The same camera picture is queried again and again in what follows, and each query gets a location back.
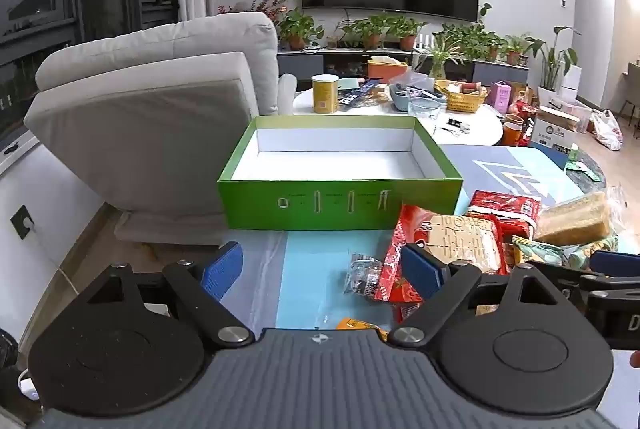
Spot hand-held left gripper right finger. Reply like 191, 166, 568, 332
387, 243, 566, 351

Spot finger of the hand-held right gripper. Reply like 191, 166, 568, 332
580, 251, 640, 294
527, 260, 593, 310

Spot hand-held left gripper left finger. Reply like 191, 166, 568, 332
82, 241, 253, 348

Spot light green cracker packet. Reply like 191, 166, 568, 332
512, 234, 621, 271

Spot red packet with beige cracker print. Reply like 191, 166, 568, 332
374, 204, 512, 322

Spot bread loaf packet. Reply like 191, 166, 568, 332
532, 186, 626, 247

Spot small dark snack packet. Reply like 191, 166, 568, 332
344, 253, 383, 296

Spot green cardboard box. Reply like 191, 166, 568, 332
217, 115, 463, 231

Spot red snack packet white stripe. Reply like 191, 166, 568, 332
466, 190, 542, 241

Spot dark marble round table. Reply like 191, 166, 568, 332
550, 144, 607, 197

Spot blue and grey table mat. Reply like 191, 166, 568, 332
270, 143, 640, 332

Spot green sachets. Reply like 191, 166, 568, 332
565, 159, 601, 182

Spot white plastic bag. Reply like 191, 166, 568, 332
590, 109, 625, 151

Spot white cardboard box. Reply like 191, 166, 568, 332
530, 106, 581, 151

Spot clear storage bin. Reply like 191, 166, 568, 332
542, 96, 593, 132

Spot round white coffee table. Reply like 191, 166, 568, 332
292, 82, 503, 146

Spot clear glass cup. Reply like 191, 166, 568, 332
408, 96, 442, 122

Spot red foil bags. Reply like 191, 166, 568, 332
507, 98, 537, 145

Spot grey-blue bowl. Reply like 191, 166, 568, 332
389, 82, 448, 115

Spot yellow woven basket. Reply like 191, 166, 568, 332
434, 80, 488, 112

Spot grey dining chair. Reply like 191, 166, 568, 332
620, 62, 640, 125

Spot grey armchair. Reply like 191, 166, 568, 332
24, 12, 298, 246

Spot white air purifier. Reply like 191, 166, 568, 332
560, 64, 583, 99

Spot dark blue flat packet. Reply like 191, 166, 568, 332
337, 79, 383, 106

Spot pink carton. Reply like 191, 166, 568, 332
490, 80, 512, 114

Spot brown paper bag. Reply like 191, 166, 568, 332
507, 82, 533, 105

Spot yellow tin can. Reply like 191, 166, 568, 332
311, 74, 341, 114

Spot orange tissue box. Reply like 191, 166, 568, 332
367, 56, 408, 84

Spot tall plant in white pot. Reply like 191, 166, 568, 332
525, 26, 583, 106

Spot plant in glass vase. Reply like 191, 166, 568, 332
422, 34, 466, 81

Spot white power strip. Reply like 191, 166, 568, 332
17, 369, 43, 402

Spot potted green plant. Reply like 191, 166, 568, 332
502, 34, 531, 66
277, 9, 326, 51
445, 24, 506, 62
387, 16, 426, 51
345, 16, 388, 50

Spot grey television cabinet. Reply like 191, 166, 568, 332
277, 46, 531, 92

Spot red berry branches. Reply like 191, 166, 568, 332
217, 0, 286, 22

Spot white power cable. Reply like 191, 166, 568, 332
30, 229, 78, 296

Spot black wall socket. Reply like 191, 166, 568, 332
10, 205, 35, 240

